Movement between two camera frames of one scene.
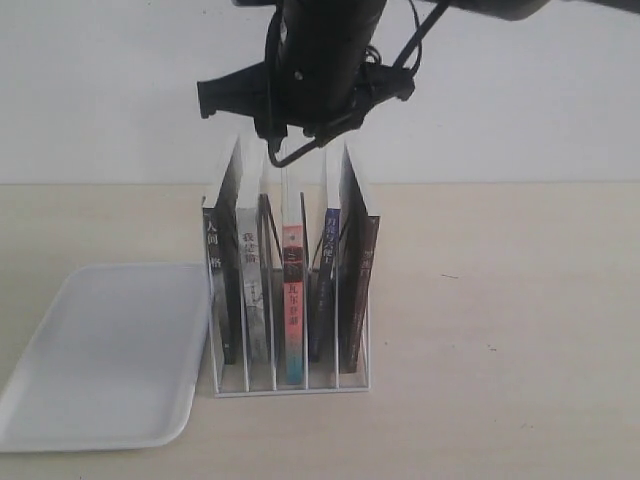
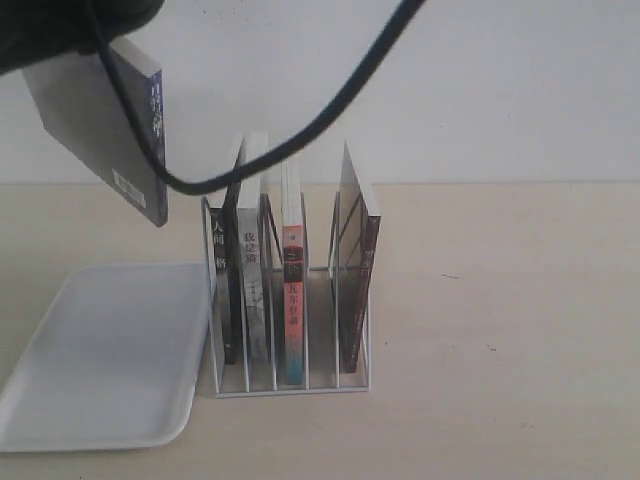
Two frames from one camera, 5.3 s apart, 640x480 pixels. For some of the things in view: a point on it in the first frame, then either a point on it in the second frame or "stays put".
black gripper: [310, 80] → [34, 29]
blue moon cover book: [323, 334] → [80, 111]
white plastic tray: [115, 363] stays put
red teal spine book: [293, 269] stays put
